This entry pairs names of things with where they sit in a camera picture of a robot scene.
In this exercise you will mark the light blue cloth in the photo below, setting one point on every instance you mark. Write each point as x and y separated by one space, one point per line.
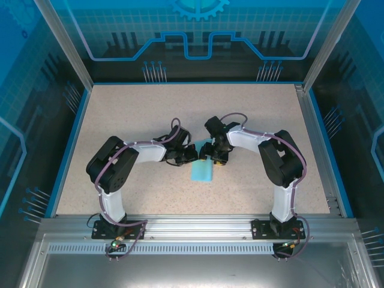
202 172

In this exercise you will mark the aluminium side rail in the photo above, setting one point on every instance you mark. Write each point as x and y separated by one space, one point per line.
312 135

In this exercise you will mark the aluminium sheet tray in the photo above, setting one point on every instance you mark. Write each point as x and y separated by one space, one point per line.
195 270

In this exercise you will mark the blue gear print panel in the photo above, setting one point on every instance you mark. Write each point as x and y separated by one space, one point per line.
195 24

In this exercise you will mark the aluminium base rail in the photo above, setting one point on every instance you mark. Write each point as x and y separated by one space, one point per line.
195 228

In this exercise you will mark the blue circuit print panel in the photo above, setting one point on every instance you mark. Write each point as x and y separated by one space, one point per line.
360 105
24 105

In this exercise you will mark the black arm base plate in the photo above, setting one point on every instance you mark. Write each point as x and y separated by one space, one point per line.
100 234
261 229

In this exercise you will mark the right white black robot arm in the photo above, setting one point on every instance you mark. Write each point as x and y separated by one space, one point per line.
280 162

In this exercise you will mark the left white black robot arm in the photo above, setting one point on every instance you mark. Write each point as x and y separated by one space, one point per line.
112 168

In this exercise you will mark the aluminium frame post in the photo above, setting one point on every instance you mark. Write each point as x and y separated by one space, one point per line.
64 45
330 45

